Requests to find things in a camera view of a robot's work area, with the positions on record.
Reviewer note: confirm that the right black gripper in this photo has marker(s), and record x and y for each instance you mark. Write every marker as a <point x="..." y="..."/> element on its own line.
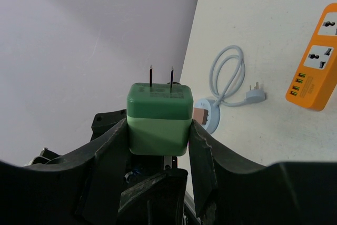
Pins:
<point x="101" y="182"/>

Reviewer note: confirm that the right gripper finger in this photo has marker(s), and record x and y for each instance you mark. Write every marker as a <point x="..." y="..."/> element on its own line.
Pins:
<point x="230" y="189"/>

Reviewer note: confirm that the blue round power socket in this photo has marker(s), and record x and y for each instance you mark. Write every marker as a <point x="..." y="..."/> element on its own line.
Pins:
<point x="214" y="114"/>

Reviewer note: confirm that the brown pink charger plug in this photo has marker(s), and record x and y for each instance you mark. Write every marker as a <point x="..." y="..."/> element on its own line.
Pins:
<point x="200" y="115"/>

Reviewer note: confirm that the green charger plug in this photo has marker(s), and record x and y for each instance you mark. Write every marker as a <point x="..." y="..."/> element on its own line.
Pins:
<point x="159" y="116"/>

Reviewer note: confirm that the orange power strip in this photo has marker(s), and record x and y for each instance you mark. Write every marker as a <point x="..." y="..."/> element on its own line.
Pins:
<point x="315" y="78"/>

